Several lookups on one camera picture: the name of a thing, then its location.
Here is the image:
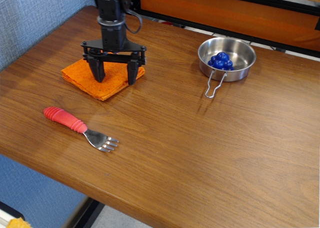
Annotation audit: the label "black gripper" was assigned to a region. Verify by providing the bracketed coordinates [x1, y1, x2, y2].
[81, 26, 147, 86]

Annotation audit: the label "orange cloth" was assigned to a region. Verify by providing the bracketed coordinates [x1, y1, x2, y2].
[61, 59, 129, 101]

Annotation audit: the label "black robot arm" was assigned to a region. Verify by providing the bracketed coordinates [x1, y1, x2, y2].
[81, 0, 147, 85]

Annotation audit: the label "blue toy grapes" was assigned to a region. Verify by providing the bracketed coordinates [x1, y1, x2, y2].
[207, 52, 234, 71]

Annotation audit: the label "yellow black object corner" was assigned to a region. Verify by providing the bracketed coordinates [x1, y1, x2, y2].
[0, 202, 32, 228]

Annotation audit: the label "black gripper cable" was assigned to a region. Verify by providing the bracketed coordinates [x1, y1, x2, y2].
[123, 9, 144, 35]

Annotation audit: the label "red-handled metal fork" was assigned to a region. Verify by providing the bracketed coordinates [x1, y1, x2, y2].
[43, 107, 119, 152]

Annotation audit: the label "steel pan with handle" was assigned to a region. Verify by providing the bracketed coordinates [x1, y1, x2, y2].
[197, 37, 257, 98]

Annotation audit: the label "black table leg frame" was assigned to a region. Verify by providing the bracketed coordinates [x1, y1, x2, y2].
[61, 197, 105, 228]

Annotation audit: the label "orange panel black frame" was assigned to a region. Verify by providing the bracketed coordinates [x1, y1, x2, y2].
[132, 0, 320, 57]

